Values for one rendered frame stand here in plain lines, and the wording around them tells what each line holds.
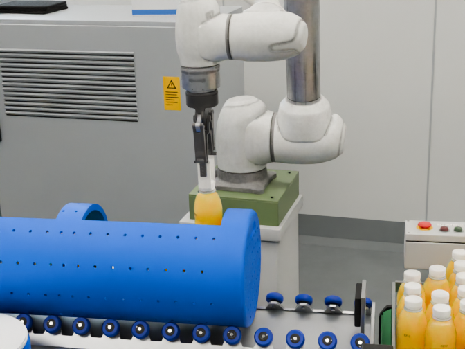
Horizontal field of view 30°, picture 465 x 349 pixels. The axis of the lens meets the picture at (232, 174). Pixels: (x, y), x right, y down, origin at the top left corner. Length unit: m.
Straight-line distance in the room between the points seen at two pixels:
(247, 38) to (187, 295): 0.60
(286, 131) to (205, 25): 0.74
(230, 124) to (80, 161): 1.48
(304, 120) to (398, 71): 2.25
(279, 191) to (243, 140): 0.20
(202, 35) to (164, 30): 1.75
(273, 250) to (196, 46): 0.90
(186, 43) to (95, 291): 0.62
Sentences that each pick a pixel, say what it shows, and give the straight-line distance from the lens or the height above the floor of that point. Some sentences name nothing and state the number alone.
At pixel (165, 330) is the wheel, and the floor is 0.97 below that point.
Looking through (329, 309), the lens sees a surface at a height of 0.94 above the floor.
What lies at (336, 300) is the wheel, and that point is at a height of 0.98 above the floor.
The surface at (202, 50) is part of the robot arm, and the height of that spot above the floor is 1.63.
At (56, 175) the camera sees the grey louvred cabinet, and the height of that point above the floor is 0.74.
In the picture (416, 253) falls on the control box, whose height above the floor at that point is 1.04.
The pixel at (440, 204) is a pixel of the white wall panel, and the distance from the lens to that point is 4.94.
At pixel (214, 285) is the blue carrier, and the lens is 2.00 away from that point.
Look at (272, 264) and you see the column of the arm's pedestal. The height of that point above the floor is 0.88.
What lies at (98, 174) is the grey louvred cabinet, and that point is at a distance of 3.95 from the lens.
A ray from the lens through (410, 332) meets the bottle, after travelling 2.00.
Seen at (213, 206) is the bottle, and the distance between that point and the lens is 2.05.
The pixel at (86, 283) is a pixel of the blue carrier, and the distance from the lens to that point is 2.08.
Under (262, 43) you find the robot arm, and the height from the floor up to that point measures 1.65.
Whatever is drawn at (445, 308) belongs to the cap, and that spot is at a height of 1.09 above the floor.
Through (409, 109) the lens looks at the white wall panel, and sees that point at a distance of 4.80.
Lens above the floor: 1.97
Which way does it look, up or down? 18 degrees down
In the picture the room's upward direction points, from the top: 2 degrees counter-clockwise
